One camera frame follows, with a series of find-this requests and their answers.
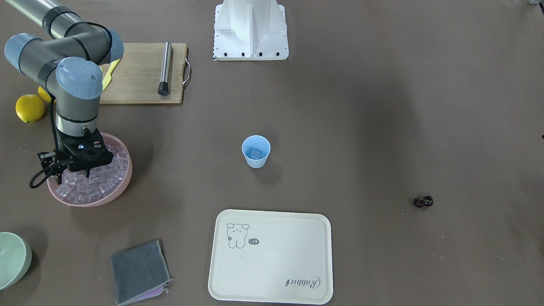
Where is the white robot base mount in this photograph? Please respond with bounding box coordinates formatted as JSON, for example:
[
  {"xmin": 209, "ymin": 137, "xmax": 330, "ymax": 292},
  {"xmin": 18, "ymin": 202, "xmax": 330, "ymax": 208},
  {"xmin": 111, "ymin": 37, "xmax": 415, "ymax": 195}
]
[{"xmin": 212, "ymin": 0, "xmax": 289, "ymax": 61}]

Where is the yellow plastic knife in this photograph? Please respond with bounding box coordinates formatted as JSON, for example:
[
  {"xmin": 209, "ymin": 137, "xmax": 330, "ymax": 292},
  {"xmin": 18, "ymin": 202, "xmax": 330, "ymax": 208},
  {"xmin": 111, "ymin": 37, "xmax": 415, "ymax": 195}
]
[{"xmin": 102, "ymin": 58, "xmax": 122, "ymax": 91}]

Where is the clear ice cube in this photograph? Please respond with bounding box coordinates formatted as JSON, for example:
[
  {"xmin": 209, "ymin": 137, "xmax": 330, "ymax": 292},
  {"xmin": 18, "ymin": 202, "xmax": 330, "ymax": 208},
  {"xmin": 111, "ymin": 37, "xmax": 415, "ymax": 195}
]
[{"xmin": 247, "ymin": 147, "xmax": 265, "ymax": 160}]

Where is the blue plastic cup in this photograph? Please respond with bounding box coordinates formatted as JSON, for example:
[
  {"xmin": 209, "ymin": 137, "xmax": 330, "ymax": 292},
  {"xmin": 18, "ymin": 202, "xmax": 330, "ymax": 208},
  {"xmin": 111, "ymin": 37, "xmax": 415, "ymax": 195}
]
[{"xmin": 241, "ymin": 135, "xmax": 271, "ymax": 169}]

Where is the cream rabbit tray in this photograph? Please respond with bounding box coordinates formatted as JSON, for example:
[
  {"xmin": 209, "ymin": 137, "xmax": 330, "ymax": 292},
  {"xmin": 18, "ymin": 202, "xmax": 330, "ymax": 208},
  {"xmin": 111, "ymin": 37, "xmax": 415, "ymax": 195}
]
[{"xmin": 208, "ymin": 209, "xmax": 334, "ymax": 305}]

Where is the yellow lemon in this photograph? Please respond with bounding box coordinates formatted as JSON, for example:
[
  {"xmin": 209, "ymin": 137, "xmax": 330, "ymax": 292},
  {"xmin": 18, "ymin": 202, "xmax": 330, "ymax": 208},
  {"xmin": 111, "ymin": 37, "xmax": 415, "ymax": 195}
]
[
  {"xmin": 15, "ymin": 94, "xmax": 45, "ymax": 123},
  {"xmin": 38, "ymin": 86, "xmax": 57, "ymax": 103}
]

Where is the yellow lemon upper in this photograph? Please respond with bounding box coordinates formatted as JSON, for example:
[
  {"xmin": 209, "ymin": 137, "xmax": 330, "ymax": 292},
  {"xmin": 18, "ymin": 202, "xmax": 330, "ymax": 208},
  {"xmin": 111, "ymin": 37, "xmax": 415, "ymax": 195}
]
[{"xmin": 15, "ymin": 94, "xmax": 45, "ymax": 123}]

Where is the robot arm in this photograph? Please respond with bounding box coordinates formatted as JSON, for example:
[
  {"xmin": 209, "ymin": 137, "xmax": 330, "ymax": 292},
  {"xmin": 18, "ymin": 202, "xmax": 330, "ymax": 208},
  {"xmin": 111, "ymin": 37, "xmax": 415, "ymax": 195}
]
[{"xmin": 4, "ymin": 0, "xmax": 124, "ymax": 181}]

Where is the wooden cutting board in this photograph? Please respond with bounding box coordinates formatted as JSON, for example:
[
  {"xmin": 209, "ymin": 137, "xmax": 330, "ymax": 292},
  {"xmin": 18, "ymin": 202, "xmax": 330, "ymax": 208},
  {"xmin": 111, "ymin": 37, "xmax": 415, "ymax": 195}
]
[{"xmin": 100, "ymin": 43, "xmax": 190, "ymax": 105}]

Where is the steel muddler black tip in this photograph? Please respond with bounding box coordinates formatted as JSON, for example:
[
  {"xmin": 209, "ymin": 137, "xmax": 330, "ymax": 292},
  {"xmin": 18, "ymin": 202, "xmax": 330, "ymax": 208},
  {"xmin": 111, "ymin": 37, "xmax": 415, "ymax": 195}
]
[{"xmin": 157, "ymin": 42, "xmax": 172, "ymax": 96}]

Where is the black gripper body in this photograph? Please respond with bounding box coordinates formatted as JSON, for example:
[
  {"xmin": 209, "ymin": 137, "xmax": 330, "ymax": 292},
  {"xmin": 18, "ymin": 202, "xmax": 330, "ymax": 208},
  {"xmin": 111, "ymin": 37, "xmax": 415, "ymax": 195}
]
[{"xmin": 38, "ymin": 129, "xmax": 114, "ymax": 177}]

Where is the dark cherry pair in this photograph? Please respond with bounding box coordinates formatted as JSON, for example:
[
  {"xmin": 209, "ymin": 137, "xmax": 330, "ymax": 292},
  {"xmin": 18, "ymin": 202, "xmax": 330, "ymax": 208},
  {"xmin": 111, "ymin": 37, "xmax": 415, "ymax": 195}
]
[{"xmin": 413, "ymin": 195, "xmax": 434, "ymax": 208}]

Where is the yellow lemon lower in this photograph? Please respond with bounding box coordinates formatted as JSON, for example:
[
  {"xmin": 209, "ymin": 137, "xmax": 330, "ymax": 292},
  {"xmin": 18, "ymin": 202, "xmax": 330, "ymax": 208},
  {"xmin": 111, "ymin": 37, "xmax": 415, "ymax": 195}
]
[{"xmin": 38, "ymin": 86, "xmax": 57, "ymax": 103}]

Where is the grey folded cloth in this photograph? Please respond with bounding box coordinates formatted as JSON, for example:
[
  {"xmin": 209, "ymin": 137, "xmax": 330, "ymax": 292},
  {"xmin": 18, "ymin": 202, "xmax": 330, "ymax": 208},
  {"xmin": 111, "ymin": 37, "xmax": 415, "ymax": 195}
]
[{"xmin": 110, "ymin": 239, "xmax": 171, "ymax": 306}]

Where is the pink bowl of ice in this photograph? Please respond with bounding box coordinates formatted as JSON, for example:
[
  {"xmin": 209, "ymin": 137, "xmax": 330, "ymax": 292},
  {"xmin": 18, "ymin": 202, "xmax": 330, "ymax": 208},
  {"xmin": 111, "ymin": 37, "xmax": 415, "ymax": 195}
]
[{"xmin": 47, "ymin": 133, "xmax": 133, "ymax": 207}]

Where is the mint green bowl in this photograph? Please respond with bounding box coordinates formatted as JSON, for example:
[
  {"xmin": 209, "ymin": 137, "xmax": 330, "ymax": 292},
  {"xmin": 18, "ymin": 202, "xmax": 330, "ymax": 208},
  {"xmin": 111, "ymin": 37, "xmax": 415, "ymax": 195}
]
[{"xmin": 0, "ymin": 232, "xmax": 32, "ymax": 290}]

